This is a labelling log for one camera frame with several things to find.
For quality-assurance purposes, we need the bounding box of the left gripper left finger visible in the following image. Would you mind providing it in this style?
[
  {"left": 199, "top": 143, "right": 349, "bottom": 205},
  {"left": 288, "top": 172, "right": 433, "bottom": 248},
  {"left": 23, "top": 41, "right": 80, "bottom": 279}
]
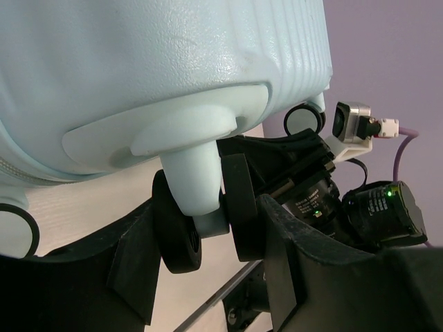
[{"left": 1, "top": 201, "right": 160, "bottom": 331}]

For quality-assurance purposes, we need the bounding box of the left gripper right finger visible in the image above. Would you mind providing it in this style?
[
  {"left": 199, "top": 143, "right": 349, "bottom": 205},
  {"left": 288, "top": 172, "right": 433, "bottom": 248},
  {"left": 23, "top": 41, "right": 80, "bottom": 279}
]
[{"left": 257, "top": 195, "right": 442, "bottom": 331}]

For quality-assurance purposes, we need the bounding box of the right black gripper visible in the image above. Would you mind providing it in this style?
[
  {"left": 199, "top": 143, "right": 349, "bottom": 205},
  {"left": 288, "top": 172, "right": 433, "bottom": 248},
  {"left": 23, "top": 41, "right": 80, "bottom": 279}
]
[{"left": 217, "top": 129, "right": 428, "bottom": 249}]

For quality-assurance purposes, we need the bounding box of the light blue hardshell suitcase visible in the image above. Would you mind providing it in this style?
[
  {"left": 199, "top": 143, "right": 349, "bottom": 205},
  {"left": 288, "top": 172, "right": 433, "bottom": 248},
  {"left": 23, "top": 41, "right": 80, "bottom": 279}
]
[{"left": 1, "top": 1, "right": 333, "bottom": 273}]

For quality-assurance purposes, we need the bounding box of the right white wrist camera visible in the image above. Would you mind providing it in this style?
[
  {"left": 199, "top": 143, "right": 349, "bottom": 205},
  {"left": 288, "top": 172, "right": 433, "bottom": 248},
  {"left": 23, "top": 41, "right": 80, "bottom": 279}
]
[{"left": 325, "top": 102, "right": 399, "bottom": 163}]

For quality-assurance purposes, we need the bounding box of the aluminium rail at table edge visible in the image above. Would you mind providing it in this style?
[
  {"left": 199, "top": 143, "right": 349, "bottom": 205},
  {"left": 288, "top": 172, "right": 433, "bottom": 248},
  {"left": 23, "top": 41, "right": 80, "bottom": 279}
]
[{"left": 174, "top": 261, "right": 269, "bottom": 332}]

